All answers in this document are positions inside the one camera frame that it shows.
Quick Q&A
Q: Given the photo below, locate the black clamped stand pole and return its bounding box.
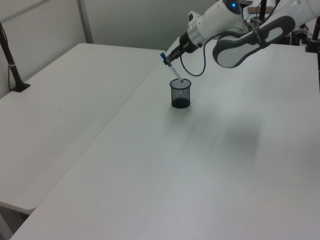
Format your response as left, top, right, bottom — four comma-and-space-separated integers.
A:
304, 17, 320, 54
0, 21, 31, 93

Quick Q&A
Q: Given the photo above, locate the blue and white marker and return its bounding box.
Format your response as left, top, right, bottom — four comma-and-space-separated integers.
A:
159, 52, 185, 84

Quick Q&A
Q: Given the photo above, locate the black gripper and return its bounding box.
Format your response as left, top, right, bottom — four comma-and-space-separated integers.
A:
162, 30, 201, 67

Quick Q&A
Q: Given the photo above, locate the black mesh pen cup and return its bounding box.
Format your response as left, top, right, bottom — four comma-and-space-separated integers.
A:
169, 78, 193, 109

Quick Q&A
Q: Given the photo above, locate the black monitor stand pole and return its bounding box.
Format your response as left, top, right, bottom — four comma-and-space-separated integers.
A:
250, 0, 270, 25

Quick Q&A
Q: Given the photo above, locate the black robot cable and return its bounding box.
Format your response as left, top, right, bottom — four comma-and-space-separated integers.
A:
179, 29, 227, 77

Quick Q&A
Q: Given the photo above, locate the brown desk pad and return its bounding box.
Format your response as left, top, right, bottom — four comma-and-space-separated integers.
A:
247, 6, 275, 14

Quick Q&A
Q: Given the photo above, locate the grey partition post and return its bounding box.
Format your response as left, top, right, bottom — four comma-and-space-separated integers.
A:
76, 0, 94, 45

